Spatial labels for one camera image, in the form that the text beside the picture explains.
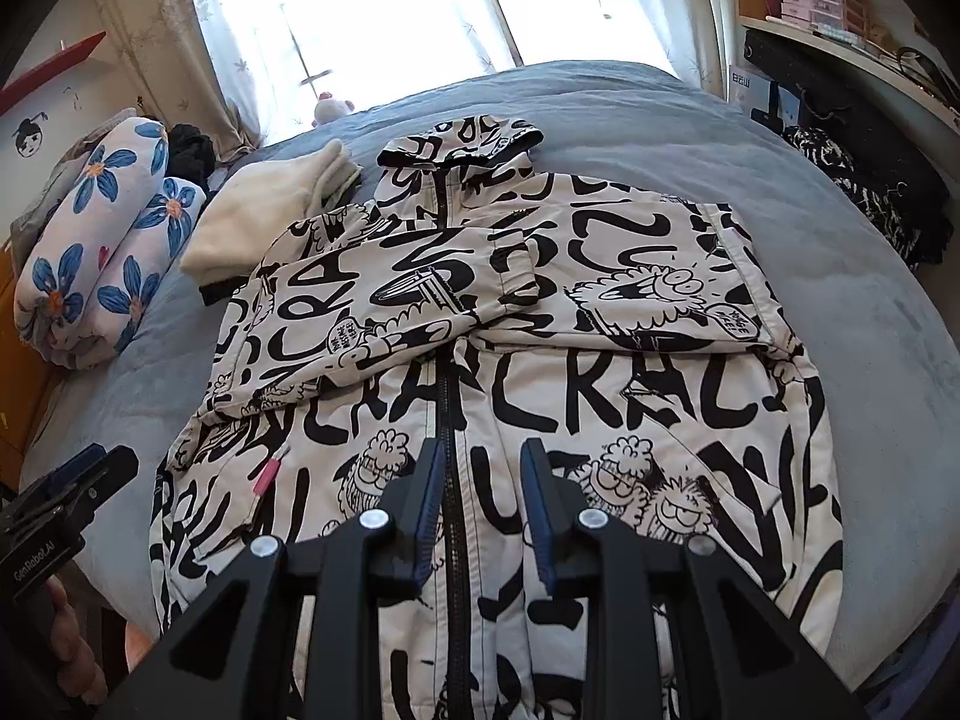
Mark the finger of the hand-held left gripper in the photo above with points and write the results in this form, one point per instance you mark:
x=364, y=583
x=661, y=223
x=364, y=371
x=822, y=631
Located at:
x=71, y=465
x=109, y=476

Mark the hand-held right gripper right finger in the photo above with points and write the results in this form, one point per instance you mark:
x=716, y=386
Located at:
x=544, y=532

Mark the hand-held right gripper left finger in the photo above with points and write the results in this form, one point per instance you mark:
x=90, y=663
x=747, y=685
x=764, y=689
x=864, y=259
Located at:
x=427, y=517

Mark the white black graffiti print jacket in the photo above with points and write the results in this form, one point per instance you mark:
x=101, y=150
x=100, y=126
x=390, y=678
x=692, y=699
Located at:
x=660, y=405

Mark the person's left hand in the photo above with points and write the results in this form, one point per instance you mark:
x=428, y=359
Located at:
x=75, y=645

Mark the rolled blue floral blanket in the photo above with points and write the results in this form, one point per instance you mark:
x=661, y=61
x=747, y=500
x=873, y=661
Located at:
x=97, y=277

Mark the folded black garment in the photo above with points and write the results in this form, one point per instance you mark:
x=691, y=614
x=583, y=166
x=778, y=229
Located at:
x=214, y=294

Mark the folded cream fleece garment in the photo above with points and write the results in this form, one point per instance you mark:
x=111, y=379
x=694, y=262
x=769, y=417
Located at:
x=247, y=225

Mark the dark clothing pile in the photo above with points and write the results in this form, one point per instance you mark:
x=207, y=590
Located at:
x=191, y=154

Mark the small plush toy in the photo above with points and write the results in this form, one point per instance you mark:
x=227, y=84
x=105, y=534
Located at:
x=330, y=111

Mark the beige patterned curtain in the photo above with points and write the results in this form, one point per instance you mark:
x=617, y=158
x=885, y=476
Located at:
x=150, y=52

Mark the grey bed blanket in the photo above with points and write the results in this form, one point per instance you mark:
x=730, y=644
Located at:
x=637, y=112

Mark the black white patterned cloth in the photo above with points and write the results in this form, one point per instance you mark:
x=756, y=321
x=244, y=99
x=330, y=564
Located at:
x=825, y=165

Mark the sheer white curtain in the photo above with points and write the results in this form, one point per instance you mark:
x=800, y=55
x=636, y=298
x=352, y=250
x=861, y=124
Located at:
x=600, y=0
x=247, y=30

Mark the white cardboard box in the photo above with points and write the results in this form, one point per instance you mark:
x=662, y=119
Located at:
x=750, y=90

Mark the wooden bookshelf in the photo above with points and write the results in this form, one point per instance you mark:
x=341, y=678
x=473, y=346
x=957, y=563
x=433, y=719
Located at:
x=840, y=52

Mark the pink mini drawer organizer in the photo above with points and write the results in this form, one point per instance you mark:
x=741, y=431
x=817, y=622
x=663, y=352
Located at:
x=817, y=4

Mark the cartoon face wall sticker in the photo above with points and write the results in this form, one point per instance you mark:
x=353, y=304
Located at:
x=31, y=136

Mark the red wall shelf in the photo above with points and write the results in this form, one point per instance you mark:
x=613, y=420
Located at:
x=45, y=79

